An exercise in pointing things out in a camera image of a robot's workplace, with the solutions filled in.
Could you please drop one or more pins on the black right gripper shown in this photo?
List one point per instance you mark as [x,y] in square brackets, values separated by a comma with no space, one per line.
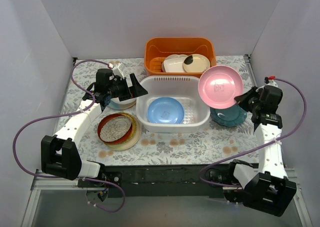
[251,101]

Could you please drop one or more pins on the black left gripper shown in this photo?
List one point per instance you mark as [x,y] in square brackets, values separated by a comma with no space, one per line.
[127,90]

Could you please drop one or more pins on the pink bear plate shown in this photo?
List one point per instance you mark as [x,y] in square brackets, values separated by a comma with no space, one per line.
[219,85]

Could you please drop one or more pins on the blue bear plate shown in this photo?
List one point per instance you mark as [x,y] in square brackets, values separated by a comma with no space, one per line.
[165,110]

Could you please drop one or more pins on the white plastic bin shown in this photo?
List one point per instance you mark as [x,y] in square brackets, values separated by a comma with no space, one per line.
[184,89]

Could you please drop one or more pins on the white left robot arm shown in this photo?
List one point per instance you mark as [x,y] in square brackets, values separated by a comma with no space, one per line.
[59,153]

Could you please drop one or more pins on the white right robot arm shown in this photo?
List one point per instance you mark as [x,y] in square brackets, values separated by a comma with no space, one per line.
[268,189]

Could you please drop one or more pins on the orange plastic bin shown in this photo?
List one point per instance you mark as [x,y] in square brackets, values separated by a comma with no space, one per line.
[159,48]

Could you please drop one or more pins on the white round plate in bin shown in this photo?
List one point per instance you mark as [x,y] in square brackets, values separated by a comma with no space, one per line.
[171,57]

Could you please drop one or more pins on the teal scalloped plate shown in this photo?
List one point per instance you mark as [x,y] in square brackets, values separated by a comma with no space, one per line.
[228,117]

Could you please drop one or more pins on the white deep plate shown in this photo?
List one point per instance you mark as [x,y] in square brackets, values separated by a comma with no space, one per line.
[116,100]

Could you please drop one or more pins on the gold rimmed plate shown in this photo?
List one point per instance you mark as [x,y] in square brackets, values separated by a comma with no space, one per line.
[132,131]

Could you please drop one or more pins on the speckled round plate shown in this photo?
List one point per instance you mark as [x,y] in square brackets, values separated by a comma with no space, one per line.
[115,128]

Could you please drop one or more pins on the red round plate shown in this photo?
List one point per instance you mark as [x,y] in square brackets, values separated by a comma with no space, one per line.
[103,121]

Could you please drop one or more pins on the cream large plate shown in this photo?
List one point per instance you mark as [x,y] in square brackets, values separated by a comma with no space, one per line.
[129,144]

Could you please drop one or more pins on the white rectangular dish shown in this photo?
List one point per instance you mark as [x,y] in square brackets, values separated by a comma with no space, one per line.
[174,65]

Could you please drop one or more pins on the floral table mat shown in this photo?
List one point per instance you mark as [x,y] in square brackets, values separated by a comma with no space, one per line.
[212,142]

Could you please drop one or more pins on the cream plate black spot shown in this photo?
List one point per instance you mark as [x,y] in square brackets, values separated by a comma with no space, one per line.
[196,63]

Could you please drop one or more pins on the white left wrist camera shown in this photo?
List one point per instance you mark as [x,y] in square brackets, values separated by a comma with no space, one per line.
[117,70]

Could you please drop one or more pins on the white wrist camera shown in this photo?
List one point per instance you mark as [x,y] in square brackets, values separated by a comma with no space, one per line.
[270,81]
[117,70]

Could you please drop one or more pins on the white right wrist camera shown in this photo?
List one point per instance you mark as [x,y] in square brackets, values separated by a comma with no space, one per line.
[270,81]

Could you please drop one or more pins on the aluminium frame rail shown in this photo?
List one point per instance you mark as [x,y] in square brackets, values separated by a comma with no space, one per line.
[41,184]

